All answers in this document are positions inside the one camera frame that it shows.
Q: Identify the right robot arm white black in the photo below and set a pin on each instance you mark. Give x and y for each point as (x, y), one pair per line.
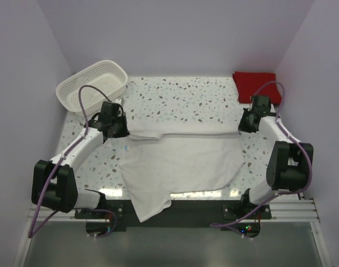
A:
(289, 170)

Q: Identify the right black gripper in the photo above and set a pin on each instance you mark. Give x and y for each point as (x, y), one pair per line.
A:
(242, 127)

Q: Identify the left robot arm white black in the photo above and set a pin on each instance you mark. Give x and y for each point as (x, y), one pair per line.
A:
(54, 181)

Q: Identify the aluminium extrusion rail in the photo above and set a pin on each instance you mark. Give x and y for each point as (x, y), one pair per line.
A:
(281, 211)

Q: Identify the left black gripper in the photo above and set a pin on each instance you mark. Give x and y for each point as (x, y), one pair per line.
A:
(121, 116)

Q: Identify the folded red t shirt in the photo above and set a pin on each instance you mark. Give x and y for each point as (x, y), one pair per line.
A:
(248, 83)

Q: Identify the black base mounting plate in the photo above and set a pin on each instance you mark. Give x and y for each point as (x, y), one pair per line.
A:
(181, 214)

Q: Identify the white t shirt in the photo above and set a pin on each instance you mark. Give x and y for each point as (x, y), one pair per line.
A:
(160, 159)

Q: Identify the white plastic perforated basket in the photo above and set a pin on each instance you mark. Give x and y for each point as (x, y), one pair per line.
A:
(86, 90)

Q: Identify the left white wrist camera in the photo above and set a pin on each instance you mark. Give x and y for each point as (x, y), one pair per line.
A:
(119, 101)

